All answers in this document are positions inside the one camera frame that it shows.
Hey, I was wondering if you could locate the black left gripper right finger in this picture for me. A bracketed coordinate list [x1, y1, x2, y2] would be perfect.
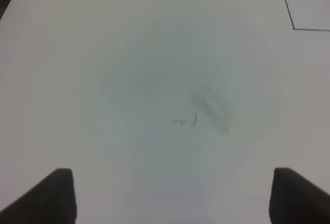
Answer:
[269, 168, 329, 224]

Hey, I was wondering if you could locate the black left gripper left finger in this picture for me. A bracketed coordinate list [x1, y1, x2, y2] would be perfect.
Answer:
[1, 168, 77, 223]

